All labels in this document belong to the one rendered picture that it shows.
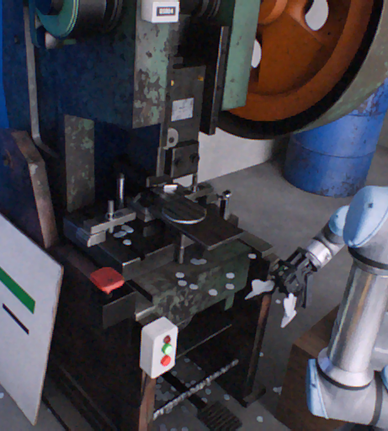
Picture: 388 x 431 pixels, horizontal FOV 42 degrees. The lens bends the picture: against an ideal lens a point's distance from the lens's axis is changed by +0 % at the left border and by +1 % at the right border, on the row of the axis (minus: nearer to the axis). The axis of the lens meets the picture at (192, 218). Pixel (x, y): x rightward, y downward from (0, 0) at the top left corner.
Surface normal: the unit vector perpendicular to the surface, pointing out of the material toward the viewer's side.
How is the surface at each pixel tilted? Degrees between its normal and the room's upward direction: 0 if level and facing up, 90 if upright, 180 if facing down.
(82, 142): 90
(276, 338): 0
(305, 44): 90
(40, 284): 78
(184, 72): 90
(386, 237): 91
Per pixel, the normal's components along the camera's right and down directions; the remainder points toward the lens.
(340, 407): -0.18, 0.39
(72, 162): 0.68, 0.41
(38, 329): -0.68, 0.10
